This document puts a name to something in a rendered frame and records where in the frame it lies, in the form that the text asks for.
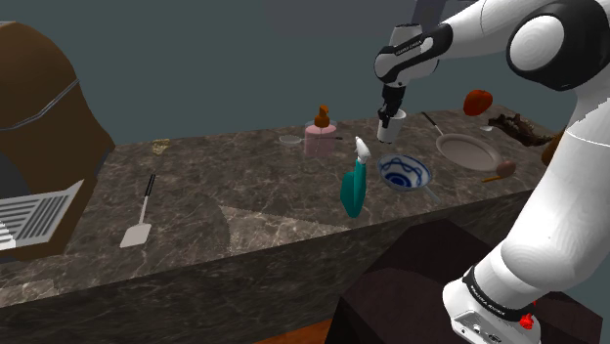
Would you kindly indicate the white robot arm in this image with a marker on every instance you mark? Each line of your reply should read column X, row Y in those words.
column 562, row 209

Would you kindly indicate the brown appliance with grey vent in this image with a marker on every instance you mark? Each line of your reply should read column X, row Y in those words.
column 43, row 157

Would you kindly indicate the small grey strainer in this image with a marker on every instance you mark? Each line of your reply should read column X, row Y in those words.
column 290, row 139

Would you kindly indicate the brown wooden spoon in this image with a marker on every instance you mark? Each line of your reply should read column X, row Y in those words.
column 505, row 168

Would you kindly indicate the dark brown branch piece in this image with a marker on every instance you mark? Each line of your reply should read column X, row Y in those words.
column 519, row 127

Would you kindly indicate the white cup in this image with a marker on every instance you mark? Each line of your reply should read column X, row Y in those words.
column 390, row 129

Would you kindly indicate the teal spray bottle white nozzle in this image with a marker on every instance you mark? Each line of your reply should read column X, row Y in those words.
column 354, row 188

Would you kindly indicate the brown rounded object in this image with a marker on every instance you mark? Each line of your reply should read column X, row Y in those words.
column 553, row 147

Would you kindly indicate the red apple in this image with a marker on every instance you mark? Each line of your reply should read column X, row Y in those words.
column 477, row 102

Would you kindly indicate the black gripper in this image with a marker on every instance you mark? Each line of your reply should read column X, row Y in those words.
column 392, row 97

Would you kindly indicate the pink soap dispenser brown pump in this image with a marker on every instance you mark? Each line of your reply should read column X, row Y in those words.
column 320, row 136

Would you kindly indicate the blue patterned white bowl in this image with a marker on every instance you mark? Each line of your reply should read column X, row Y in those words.
column 404, row 172

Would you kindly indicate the dark robot stand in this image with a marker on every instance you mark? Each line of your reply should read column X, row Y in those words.
column 419, row 286

